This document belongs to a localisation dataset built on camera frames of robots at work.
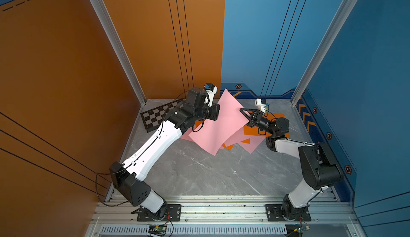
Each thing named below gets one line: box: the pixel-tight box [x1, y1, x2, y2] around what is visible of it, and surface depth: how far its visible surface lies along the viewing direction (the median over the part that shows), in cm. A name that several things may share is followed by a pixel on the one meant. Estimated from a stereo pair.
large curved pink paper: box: [188, 88, 251, 156], surface depth 77 cm
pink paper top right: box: [225, 124, 267, 154], surface depth 98 cm
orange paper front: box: [222, 138, 251, 151], surface depth 98 cm
